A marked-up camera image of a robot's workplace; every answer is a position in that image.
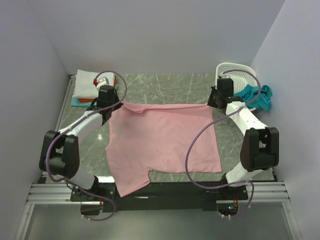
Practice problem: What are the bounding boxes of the teal crumpled t shirt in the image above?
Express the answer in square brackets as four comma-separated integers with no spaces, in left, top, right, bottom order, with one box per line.
[234,84,273,112]

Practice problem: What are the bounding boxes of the white folded t shirt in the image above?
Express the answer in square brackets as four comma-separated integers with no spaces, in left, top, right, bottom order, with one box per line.
[72,69,116,99]

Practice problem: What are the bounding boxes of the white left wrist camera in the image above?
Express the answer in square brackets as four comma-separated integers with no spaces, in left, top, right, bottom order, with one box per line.
[93,76,110,90]

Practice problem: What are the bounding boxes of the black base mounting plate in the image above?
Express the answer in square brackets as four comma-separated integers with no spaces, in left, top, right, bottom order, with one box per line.
[70,182,249,216]

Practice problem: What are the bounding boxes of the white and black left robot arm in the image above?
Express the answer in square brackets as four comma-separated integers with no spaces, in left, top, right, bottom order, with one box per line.
[39,85,123,201]

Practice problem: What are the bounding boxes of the aluminium extrusion frame rail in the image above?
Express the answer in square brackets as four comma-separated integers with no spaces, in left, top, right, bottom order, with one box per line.
[16,73,302,240]

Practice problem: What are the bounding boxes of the pink t shirt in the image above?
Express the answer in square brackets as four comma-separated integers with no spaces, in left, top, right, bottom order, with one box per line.
[105,102,222,197]

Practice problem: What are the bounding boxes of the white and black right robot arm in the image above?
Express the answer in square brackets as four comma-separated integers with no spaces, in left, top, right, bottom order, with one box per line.
[207,78,279,200]

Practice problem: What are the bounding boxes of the orange folded t shirt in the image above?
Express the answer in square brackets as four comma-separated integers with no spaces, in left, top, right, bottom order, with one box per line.
[77,77,119,103]

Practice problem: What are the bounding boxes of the white plastic laundry basket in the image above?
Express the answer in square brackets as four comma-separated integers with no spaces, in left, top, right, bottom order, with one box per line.
[215,62,258,112]

